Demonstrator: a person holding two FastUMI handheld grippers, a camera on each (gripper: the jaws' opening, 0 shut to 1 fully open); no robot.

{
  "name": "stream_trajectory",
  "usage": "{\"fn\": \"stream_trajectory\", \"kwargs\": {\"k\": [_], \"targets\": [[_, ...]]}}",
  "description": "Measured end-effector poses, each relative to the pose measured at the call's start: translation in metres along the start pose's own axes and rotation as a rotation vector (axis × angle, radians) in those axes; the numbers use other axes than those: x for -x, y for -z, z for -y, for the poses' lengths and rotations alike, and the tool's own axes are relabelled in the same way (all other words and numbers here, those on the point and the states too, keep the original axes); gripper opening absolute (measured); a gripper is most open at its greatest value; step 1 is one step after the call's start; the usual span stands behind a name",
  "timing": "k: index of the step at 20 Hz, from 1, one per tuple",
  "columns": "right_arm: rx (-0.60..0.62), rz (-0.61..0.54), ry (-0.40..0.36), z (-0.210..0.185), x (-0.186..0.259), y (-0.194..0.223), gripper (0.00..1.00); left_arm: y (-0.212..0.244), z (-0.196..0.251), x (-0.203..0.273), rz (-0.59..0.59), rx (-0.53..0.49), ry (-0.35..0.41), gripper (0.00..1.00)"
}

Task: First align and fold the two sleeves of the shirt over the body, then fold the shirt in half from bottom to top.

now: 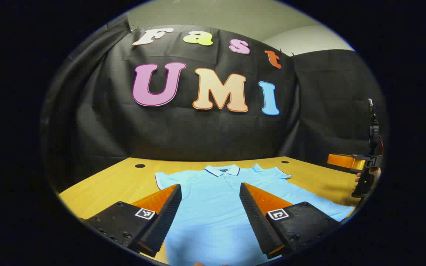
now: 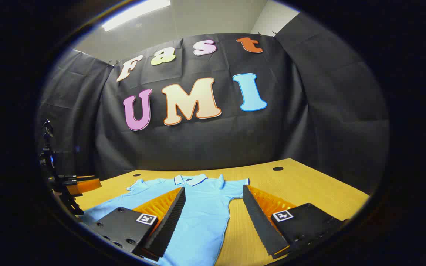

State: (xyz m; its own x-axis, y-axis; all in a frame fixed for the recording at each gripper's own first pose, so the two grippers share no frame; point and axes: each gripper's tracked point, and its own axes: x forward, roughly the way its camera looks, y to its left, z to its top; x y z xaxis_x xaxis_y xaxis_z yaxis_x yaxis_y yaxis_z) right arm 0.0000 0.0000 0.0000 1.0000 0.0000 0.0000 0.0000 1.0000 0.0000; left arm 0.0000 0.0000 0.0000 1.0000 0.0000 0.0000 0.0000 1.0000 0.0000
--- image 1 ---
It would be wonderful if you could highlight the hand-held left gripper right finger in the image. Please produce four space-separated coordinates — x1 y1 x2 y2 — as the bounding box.
239 182 343 260

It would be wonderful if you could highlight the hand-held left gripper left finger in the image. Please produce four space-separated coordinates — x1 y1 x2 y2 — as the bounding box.
84 184 183 258

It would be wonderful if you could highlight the light blue T-shirt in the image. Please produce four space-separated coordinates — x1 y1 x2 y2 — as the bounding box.
155 163 355 266

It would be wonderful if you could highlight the black backdrop cloth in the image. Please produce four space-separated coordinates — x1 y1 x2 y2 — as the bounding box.
41 13 387 192

